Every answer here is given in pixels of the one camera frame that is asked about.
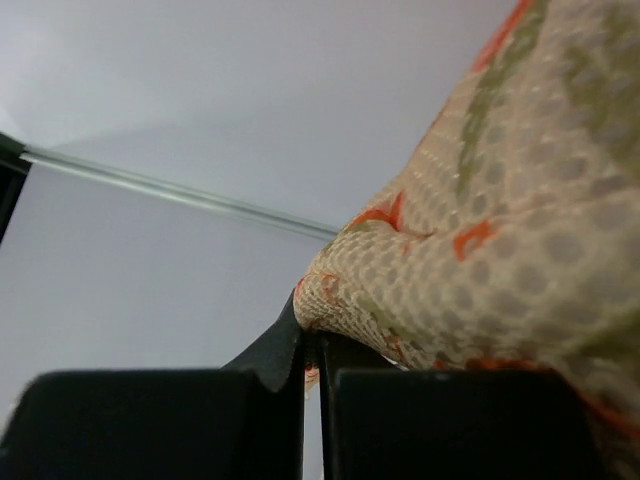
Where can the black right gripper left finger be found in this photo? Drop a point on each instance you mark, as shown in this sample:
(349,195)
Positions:
(241,421)

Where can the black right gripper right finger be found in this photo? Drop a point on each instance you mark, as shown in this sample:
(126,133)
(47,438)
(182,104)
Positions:
(380,422)

